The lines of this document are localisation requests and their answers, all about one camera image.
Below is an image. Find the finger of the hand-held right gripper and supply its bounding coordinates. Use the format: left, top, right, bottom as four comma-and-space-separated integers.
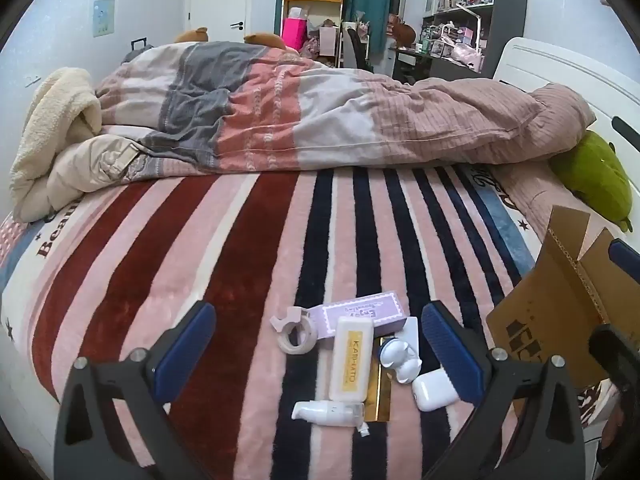
608, 238, 640, 282
589, 324, 640, 396

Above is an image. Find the striped plush blanket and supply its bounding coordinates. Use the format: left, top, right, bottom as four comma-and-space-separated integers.
0, 162, 621, 480

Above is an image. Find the grey cluttered bookshelf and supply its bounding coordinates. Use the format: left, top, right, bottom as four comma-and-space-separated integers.
420, 0, 528, 73

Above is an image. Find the brown cardboard box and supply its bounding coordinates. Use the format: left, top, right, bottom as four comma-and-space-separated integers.
486, 205, 640, 388

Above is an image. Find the white earbuds case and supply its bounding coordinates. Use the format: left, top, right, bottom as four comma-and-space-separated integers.
411, 369, 458, 412

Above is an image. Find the pink ribbed pillow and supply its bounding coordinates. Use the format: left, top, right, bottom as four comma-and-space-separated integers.
492, 162, 601, 241

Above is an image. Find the purple rectangular carton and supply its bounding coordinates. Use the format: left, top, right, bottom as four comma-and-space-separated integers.
310, 291, 405, 338

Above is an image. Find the dark suitcase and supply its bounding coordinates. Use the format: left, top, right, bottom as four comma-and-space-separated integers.
122, 37, 155, 63

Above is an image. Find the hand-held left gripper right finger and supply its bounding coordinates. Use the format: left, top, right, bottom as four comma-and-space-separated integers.
421, 301, 586, 480

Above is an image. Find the pink and grey quilt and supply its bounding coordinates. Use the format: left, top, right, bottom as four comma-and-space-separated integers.
50, 41, 596, 196

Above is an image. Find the bright pink bag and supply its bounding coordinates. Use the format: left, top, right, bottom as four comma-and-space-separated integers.
281, 17, 307, 51

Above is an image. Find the white door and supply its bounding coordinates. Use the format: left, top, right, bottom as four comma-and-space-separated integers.
187, 0, 251, 43

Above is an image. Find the white round gadget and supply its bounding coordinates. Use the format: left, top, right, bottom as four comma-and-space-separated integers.
378, 337, 420, 386

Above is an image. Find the cream fleece blanket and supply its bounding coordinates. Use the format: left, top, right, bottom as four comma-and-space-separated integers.
9, 67, 103, 223

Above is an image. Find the brown plush on desk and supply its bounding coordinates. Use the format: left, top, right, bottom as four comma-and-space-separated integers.
387, 15, 417, 46

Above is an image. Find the green plush toy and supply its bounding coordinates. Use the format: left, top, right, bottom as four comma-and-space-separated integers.
550, 130, 633, 233

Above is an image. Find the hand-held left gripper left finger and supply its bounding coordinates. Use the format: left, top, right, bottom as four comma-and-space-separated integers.
54, 301, 217, 480

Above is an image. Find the gold foil strip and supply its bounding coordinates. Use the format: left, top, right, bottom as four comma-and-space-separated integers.
363, 335, 392, 422

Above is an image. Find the dark desk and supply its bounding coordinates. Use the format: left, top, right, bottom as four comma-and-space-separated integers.
392, 45, 436, 83

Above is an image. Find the pale blue wall poster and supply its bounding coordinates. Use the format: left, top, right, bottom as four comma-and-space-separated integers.
92, 0, 116, 37

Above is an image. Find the small white pump bottle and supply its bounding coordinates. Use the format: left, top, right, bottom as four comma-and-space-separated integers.
291, 400, 366, 428

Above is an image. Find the small white box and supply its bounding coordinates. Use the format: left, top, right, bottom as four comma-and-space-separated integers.
372, 316, 420, 361

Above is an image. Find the lilac tape dispenser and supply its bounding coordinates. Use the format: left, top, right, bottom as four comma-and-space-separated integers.
270, 308, 326, 356

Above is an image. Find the black desk chair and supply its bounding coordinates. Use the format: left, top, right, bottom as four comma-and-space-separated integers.
346, 27, 373, 71

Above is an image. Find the beige padded cloth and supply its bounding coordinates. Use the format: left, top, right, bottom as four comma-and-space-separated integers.
15, 135, 151, 221

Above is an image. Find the white bed headboard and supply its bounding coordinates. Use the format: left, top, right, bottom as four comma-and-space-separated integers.
492, 37, 640, 241

